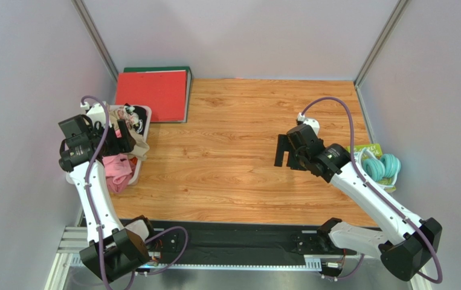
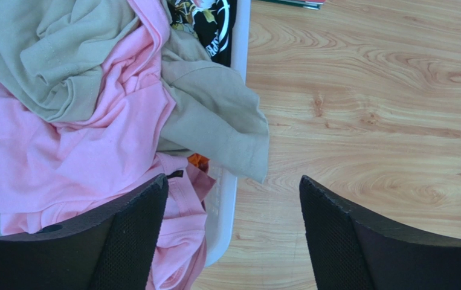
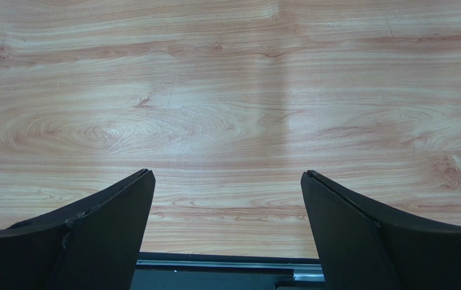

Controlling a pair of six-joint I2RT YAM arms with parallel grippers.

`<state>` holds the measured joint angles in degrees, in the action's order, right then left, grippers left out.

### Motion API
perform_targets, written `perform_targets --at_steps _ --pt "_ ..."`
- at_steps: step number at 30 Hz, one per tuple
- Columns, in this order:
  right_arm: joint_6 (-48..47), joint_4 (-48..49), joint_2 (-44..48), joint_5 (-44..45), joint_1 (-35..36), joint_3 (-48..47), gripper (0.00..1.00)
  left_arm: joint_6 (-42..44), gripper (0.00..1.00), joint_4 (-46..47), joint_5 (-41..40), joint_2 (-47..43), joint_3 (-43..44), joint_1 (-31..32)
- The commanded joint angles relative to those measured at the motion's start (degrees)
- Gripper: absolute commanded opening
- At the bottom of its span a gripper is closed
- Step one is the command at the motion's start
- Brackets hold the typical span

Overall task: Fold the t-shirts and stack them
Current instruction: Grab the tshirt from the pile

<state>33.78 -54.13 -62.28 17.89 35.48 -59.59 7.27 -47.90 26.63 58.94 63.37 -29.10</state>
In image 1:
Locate teal cat-ear headphones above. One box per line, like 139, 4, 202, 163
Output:
354, 147, 401, 193

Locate aluminium frame rail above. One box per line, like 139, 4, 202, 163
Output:
44, 226, 434, 290

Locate white laundry basket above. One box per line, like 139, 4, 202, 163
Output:
59, 103, 151, 190

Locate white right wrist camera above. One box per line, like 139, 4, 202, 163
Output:
296, 112, 320, 135

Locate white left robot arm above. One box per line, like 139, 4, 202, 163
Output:
59, 115, 153, 283

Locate beige t-shirt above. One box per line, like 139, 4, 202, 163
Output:
109, 106, 150, 161

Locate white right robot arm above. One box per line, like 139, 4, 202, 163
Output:
274, 124, 443, 282

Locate black floral t-shirt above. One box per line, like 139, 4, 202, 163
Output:
115, 104, 147, 135

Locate green book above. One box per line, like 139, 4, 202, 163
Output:
347, 143, 401, 193

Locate pink t-shirt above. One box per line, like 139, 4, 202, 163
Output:
102, 154, 136, 194

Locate green folder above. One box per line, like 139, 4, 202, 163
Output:
123, 66, 193, 123

